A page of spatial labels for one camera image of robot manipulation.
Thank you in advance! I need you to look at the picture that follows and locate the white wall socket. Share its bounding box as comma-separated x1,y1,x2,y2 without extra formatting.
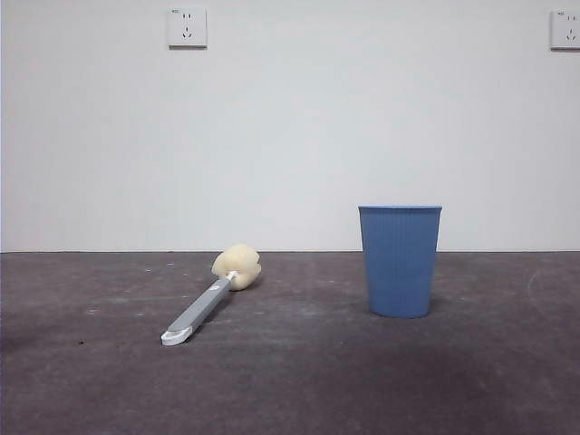
549,9,580,52
168,7,209,50

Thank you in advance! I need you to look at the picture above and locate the blue ribbed plastic cup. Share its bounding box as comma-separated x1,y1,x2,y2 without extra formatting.
357,204,444,318

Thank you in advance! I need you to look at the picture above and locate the grey handled sponge cup brush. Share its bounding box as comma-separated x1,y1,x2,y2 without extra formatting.
159,243,264,349

